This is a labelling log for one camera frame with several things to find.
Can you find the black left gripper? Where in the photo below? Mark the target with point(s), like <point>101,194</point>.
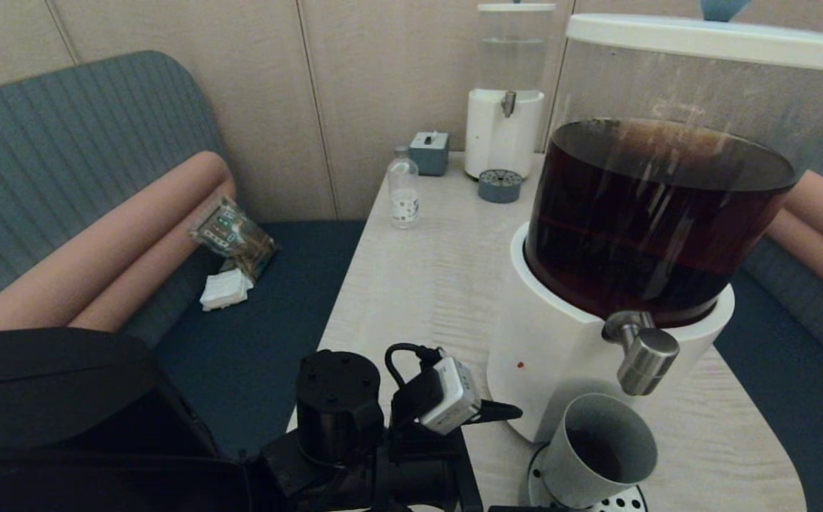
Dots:
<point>425,473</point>

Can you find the grey plastic cup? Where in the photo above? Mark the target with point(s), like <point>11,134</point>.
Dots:
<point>582,469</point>

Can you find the large metal dispenser tap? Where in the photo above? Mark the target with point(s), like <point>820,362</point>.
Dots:
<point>646,355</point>

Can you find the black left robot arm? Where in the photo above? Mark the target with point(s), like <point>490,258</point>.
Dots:
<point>62,427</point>

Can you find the round metal drip tray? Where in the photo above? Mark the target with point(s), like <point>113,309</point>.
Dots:
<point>628,503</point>

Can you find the large white tea dispenser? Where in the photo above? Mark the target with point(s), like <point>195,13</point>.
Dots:
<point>560,334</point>

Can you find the small blue drip tray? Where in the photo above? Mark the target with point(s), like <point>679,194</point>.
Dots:
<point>500,188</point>

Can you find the clear plastic bottle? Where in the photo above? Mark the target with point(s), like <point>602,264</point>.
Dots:
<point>404,199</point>

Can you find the dark blue seat cushion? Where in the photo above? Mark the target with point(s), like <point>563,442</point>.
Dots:
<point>255,320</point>
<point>795,427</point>

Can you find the grey-blue square box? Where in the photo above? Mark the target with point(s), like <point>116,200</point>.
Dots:
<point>429,154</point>

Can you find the small white water dispenser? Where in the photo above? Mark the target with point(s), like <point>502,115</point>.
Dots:
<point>500,142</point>

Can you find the grey ribbed sofa backrest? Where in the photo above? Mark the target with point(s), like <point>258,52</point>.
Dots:
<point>795,306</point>
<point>62,142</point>

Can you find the white paper napkins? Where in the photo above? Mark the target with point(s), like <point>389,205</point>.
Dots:
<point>226,291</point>

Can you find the clear snack packet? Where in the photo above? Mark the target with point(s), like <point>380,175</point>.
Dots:
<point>233,238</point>

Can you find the small metal dispenser tap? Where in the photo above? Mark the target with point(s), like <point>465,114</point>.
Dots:
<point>508,104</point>

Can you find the small white dispenser lid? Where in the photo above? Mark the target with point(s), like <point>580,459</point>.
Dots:
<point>516,8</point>

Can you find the large white dispenser lid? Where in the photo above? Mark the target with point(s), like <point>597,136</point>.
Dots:
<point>703,37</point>

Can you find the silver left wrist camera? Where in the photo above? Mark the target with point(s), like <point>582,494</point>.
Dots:
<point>454,398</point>

